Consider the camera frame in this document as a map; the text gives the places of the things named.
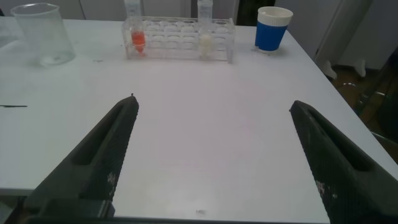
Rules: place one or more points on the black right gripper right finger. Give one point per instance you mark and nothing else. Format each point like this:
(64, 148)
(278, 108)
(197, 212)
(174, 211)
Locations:
(339, 161)

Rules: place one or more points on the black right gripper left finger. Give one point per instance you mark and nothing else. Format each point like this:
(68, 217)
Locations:
(93, 161)

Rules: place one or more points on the test tube with red pigment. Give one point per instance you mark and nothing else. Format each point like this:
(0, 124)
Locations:
(138, 39)

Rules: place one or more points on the clear glass beaker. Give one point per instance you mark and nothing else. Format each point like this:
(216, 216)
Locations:
(43, 37)

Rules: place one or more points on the clear acrylic test tube rack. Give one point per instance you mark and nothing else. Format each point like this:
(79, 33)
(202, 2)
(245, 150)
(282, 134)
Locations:
(180, 43)

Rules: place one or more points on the test tube with white pigment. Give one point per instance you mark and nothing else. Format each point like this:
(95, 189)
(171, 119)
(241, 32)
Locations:
(205, 43)

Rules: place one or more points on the white partition foot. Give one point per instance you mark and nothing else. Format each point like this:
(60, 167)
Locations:
(329, 71)
(360, 68)

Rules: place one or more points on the thin black stick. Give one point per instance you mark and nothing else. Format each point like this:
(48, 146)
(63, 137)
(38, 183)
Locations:
(14, 106)

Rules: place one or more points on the blue and white cup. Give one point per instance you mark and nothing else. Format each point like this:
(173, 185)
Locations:
(270, 35)

